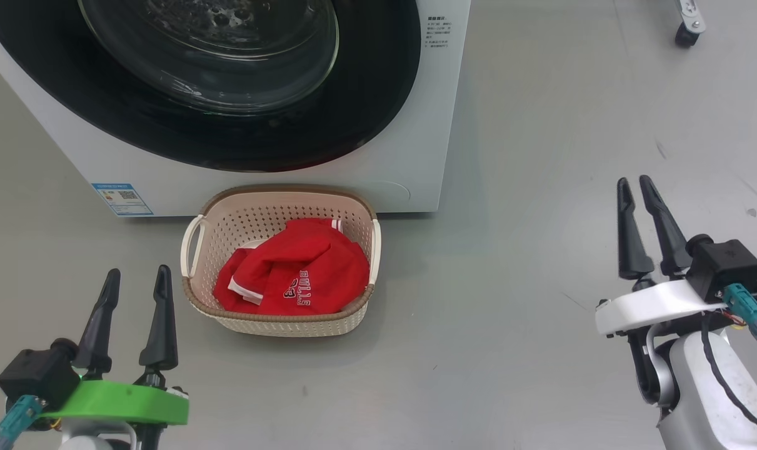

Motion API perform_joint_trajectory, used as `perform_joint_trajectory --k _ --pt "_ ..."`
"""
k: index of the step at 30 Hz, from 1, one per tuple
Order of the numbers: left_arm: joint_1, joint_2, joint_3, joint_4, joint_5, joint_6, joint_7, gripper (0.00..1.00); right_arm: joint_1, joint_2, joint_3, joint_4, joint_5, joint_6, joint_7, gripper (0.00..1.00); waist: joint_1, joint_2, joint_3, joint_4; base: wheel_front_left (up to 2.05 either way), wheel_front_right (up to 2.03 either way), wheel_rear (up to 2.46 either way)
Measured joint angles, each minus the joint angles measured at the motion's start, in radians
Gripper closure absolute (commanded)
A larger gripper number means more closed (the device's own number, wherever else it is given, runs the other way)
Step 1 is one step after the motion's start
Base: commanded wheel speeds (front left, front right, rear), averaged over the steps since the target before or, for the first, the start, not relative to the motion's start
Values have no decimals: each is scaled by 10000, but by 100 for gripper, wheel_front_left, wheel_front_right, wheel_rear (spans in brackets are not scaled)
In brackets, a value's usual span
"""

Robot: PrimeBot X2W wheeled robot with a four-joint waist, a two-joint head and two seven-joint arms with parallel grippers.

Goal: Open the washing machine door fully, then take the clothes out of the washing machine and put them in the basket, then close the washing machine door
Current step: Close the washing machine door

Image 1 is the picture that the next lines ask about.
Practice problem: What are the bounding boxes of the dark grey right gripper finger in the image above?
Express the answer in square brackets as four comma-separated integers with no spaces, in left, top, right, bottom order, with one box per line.
[639,175,693,278]
[616,177,655,280]

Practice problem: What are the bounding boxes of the teal plug camera cable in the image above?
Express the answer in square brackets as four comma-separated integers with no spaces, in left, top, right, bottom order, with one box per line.
[722,283,757,351]
[0,395,44,450]

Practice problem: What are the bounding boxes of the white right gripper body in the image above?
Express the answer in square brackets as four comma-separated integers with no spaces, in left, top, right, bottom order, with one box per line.
[595,278,729,338]

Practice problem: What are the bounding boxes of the metal frame with caster wheel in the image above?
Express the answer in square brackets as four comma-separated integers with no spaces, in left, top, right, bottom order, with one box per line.
[674,0,707,49]

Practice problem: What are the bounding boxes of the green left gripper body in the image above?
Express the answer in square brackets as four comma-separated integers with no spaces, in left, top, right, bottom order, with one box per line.
[41,378,190,427]

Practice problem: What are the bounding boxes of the white front-load washing machine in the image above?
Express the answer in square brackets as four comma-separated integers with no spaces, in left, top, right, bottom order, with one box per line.
[0,0,471,218]

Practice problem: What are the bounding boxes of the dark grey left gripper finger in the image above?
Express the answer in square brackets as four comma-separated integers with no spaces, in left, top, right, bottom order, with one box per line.
[73,269,121,374]
[139,265,179,371]

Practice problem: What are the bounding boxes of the teal plug left camera cable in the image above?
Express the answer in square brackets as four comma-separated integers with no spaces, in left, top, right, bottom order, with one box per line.
[0,395,44,450]

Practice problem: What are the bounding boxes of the teal plug right camera cable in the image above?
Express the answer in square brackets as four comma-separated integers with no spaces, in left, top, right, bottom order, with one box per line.
[722,283,757,351]

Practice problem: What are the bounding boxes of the blue energy label sticker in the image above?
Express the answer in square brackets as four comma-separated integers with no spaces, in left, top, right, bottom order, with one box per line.
[91,182,154,217]

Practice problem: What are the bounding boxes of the cream perforated laundry basket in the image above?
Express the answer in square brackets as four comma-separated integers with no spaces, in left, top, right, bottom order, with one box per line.
[180,184,382,338]

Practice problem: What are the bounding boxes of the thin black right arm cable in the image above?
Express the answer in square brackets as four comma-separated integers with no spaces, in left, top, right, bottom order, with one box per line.
[700,312,757,441]

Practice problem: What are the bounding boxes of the dark round glass washer door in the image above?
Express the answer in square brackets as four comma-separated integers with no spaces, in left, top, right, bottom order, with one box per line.
[0,0,421,173]

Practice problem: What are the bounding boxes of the red and white jersey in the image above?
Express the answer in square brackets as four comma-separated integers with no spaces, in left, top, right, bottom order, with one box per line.
[213,218,371,316]

